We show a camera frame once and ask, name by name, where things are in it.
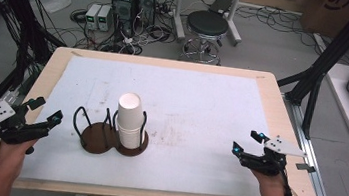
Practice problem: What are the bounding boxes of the brown cup holder black wires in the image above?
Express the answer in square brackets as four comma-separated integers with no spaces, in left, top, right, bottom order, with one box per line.
[68,102,154,161]

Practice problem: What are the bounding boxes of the person's right hand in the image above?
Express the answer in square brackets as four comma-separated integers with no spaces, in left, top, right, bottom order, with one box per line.
[246,168,291,196]

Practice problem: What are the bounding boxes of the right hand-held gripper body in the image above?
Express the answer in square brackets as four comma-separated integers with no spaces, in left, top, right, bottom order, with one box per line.
[237,131,310,181]

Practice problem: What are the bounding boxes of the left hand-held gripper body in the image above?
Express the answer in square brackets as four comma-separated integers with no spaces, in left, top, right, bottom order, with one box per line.
[0,99,55,151]

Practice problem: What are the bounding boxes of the black computer tower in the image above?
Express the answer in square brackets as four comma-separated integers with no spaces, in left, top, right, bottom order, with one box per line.
[107,0,139,37]
[134,0,158,28]

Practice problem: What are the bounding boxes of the small black bracket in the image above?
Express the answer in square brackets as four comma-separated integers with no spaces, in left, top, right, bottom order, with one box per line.
[294,161,317,175]

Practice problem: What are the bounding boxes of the stack of white paper cups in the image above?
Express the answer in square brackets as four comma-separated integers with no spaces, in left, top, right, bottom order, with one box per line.
[112,90,149,151]

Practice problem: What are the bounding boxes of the white table mat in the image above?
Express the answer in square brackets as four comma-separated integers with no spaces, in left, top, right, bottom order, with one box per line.
[19,50,278,196]

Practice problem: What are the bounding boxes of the aluminium rail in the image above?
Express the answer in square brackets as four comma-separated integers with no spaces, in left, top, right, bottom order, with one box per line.
[270,94,349,196]

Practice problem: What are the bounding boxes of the white stand leg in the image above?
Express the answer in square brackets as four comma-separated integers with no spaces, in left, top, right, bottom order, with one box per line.
[220,0,248,49]
[169,0,191,42]

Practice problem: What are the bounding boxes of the black metal frame post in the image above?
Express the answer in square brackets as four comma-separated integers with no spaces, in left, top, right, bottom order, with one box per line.
[270,0,349,145]
[0,0,73,162]

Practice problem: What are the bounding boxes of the tangle of floor cables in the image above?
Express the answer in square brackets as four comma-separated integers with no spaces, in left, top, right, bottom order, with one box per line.
[46,0,182,62]

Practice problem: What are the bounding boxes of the person's left hand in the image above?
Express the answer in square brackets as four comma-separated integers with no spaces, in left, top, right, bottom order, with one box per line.
[0,135,39,179]

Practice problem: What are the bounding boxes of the white power supply unit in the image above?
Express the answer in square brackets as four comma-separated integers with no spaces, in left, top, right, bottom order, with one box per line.
[95,3,115,34]
[83,2,103,31]

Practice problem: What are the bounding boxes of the black round stool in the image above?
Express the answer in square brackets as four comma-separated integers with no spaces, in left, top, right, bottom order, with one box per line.
[177,8,231,68]

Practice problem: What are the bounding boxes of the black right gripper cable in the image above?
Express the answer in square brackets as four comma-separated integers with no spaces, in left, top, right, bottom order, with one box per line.
[276,167,298,196]

